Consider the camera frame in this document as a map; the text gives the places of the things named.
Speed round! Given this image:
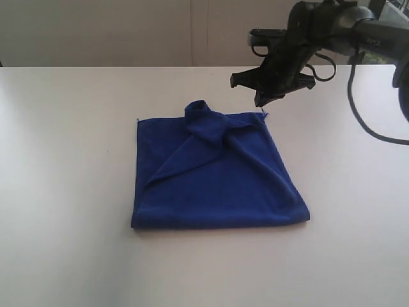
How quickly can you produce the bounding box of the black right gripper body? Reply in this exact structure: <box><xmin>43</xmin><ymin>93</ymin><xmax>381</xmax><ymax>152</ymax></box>
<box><xmin>255</xmin><ymin>0</ymin><xmax>343</xmax><ymax>98</ymax></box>

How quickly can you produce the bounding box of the blue terry towel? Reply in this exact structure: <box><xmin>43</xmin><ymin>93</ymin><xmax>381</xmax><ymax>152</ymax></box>
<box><xmin>131</xmin><ymin>100</ymin><xmax>310</xmax><ymax>230</ymax></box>

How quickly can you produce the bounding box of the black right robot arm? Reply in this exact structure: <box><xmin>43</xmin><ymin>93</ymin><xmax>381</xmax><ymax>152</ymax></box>
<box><xmin>230</xmin><ymin>1</ymin><xmax>408</xmax><ymax>117</ymax></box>

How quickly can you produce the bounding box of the black window frame post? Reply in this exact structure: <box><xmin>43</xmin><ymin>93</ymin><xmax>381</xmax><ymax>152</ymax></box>
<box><xmin>368</xmin><ymin>0</ymin><xmax>386</xmax><ymax>18</ymax></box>

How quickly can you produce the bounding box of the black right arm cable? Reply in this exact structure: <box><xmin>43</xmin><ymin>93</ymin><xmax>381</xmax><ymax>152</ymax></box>
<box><xmin>346</xmin><ymin>47</ymin><xmax>409</xmax><ymax>146</ymax></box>

